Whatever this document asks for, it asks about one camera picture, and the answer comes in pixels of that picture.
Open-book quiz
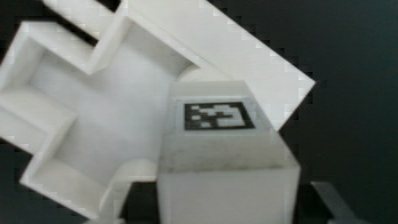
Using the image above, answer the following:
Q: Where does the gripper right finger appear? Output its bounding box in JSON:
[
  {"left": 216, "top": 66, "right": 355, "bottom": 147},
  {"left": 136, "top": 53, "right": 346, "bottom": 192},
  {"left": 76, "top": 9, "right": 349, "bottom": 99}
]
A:
[{"left": 293, "top": 182, "right": 358, "bottom": 224}]

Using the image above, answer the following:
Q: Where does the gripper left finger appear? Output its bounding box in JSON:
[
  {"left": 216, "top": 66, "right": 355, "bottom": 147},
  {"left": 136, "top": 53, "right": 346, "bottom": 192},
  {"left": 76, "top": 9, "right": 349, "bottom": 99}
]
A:
[{"left": 85, "top": 179, "right": 161, "bottom": 224}]

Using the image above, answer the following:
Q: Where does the white chair leg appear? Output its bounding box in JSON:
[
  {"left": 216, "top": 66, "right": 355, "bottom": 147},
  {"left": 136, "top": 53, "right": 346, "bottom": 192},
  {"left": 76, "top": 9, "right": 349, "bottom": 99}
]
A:
[{"left": 156, "top": 81, "right": 300, "bottom": 224}]

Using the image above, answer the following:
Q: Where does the white chair seat part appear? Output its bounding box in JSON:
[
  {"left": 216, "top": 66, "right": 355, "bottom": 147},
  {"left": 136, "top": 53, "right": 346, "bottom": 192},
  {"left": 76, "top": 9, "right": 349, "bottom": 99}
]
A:
[{"left": 0, "top": 0, "right": 314, "bottom": 221}]

